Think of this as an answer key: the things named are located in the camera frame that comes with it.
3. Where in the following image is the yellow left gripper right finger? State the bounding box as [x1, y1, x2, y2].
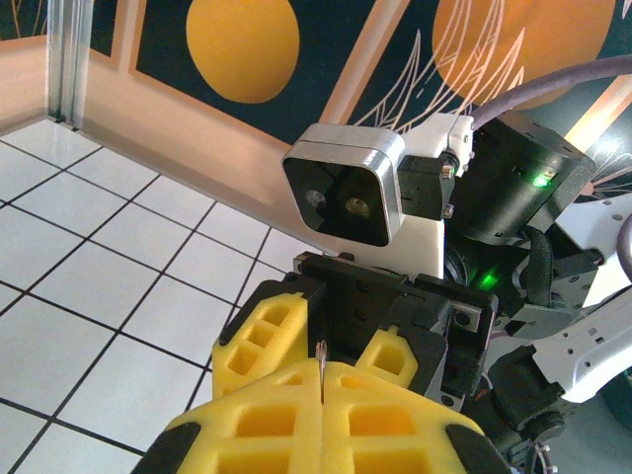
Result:
[320, 359, 511, 474]

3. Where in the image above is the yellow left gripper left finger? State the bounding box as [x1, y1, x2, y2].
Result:
[132, 367, 325, 474]

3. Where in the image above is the grey keyring holder with rings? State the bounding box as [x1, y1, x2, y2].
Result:
[314, 340, 329, 404]

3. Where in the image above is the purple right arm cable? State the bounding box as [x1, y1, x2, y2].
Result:
[468, 53, 632, 282]

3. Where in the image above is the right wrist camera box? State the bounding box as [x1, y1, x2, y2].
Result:
[280, 122, 475, 277]

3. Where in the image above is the aluminium corner post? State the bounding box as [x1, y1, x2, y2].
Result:
[46, 0, 91, 131]

